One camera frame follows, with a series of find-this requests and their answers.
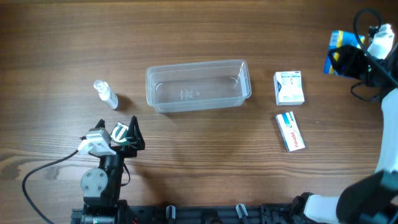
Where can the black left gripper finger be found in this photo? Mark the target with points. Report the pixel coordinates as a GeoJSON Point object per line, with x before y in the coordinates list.
{"type": "Point", "coordinates": [100, 124]}
{"type": "Point", "coordinates": [134, 136]}

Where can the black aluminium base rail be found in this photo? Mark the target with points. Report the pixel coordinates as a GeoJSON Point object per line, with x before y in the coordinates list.
{"type": "Point", "coordinates": [189, 215]}

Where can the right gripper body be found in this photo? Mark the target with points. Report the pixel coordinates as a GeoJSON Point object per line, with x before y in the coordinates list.
{"type": "Point", "coordinates": [358, 65]}

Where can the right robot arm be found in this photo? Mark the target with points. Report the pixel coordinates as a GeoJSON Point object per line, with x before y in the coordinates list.
{"type": "Point", "coordinates": [370, 199]}

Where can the white red Panadol box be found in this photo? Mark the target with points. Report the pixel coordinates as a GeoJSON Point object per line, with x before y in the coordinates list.
{"type": "Point", "coordinates": [290, 132]}

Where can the blue yellow VapoDrops box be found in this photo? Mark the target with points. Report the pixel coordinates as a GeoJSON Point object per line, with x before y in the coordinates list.
{"type": "Point", "coordinates": [338, 38]}

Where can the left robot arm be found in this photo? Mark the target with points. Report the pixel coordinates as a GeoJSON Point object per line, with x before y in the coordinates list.
{"type": "Point", "coordinates": [101, 186]}

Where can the green white round tin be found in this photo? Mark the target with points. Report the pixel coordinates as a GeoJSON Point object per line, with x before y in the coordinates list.
{"type": "Point", "coordinates": [118, 134]}

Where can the clear plastic container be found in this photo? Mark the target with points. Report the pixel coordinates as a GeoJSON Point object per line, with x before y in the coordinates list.
{"type": "Point", "coordinates": [197, 86]}

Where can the small clear spray bottle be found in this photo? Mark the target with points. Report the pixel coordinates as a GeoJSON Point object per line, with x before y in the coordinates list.
{"type": "Point", "coordinates": [106, 93]}

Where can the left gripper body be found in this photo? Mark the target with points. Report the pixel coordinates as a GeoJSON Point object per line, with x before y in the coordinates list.
{"type": "Point", "coordinates": [125, 150]}

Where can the white medicine box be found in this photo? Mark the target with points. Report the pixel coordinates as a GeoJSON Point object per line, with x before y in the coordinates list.
{"type": "Point", "coordinates": [288, 88]}

